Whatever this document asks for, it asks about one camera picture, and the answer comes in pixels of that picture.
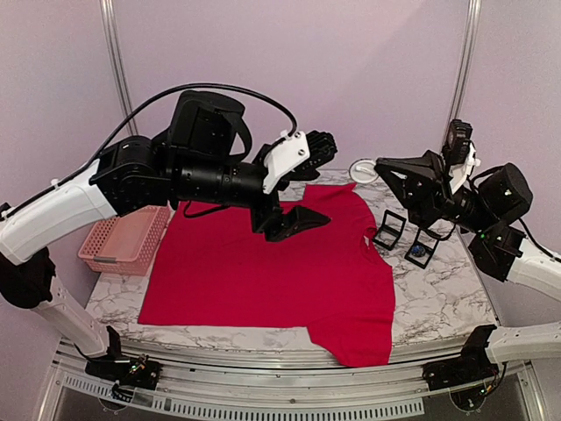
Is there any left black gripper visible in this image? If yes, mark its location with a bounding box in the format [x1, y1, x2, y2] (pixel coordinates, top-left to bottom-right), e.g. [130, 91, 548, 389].
[173, 155, 333, 241]

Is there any green round brooch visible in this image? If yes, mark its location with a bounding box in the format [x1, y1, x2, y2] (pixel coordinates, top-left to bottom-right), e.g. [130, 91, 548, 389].
[349, 159, 379, 184]

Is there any blue round brooch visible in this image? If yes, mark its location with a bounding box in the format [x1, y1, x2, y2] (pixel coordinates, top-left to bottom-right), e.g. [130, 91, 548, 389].
[410, 246, 426, 258]

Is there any red t-shirt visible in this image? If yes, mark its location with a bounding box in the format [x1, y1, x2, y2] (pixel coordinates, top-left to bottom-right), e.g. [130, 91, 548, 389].
[138, 184, 395, 367]

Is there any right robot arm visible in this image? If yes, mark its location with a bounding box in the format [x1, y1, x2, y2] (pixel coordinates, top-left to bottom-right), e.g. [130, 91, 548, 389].
[374, 151, 560, 382]

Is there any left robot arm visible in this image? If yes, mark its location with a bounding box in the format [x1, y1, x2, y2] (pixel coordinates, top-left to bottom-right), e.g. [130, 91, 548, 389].
[1, 82, 337, 381]

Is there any black brooch box left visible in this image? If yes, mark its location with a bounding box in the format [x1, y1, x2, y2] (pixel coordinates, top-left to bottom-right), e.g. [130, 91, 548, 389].
[373, 210, 407, 251]

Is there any black brooch box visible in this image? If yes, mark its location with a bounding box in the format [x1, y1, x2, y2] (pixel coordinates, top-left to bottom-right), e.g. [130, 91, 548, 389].
[373, 210, 407, 251]
[405, 228, 441, 270]

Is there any black brooch box right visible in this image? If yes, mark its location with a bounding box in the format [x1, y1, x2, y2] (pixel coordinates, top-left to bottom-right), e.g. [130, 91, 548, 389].
[405, 228, 441, 270]

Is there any pink plastic basket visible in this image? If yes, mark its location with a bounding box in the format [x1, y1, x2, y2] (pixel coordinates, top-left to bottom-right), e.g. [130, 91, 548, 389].
[78, 206, 171, 275]

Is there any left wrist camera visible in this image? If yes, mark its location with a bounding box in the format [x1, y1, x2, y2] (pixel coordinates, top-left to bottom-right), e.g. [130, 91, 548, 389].
[262, 131, 337, 195]

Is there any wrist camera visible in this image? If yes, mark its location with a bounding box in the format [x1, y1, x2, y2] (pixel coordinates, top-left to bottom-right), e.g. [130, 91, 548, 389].
[441, 119, 480, 195]
[262, 131, 337, 195]

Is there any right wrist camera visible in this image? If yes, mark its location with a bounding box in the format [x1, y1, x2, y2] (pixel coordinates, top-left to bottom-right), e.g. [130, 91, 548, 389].
[441, 119, 480, 195]

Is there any right aluminium post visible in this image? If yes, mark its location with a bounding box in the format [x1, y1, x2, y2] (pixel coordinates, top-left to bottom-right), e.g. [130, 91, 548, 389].
[448, 0, 482, 120]

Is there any aluminium post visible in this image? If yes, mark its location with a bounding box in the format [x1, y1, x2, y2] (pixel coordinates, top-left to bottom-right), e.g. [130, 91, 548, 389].
[99, 0, 132, 117]
[448, 0, 482, 120]

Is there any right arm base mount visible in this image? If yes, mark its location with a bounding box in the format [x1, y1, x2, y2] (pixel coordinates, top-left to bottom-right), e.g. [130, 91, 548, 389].
[423, 350, 508, 412]

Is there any aluminium front rail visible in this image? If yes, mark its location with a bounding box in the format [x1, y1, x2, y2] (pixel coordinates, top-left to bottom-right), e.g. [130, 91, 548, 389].
[37, 340, 547, 420]

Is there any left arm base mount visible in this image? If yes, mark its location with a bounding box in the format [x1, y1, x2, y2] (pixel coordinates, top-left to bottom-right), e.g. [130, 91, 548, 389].
[85, 354, 162, 403]

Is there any left aluminium post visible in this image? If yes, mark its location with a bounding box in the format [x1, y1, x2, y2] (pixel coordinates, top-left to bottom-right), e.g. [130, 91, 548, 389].
[99, 0, 132, 117]

